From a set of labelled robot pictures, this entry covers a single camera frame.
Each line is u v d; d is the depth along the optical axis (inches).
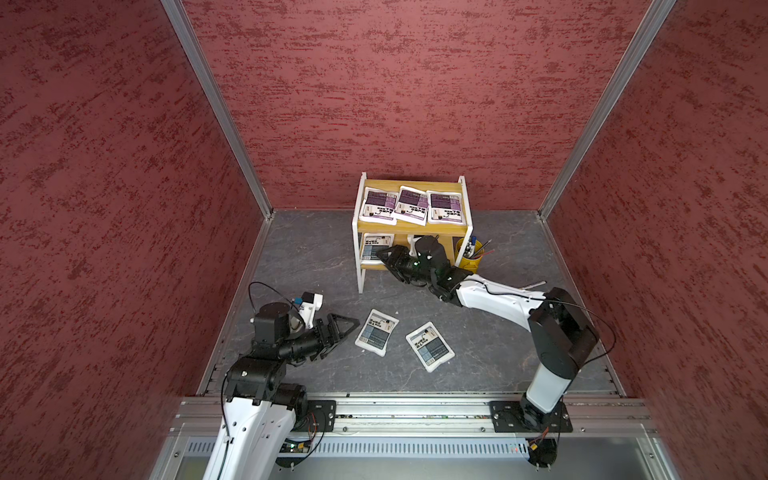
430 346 33.5
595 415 30.0
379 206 29.2
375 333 34.4
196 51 30.4
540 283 39.3
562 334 18.6
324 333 23.9
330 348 24.1
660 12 28.0
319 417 28.6
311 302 26.6
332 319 24.5
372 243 35.2
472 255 38.4
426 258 25.3
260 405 18.6
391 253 30.5
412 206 29.2
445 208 29.4
